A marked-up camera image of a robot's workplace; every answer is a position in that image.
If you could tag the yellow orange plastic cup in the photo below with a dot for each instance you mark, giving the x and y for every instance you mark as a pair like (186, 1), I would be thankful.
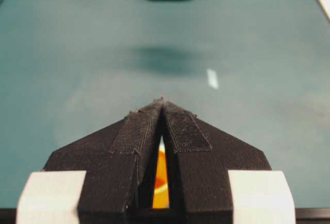
(161, 190)

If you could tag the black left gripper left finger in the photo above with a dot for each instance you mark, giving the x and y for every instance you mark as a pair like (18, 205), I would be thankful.
(119, 160)

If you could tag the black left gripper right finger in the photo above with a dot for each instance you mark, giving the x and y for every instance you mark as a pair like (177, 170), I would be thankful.
(198, 158)

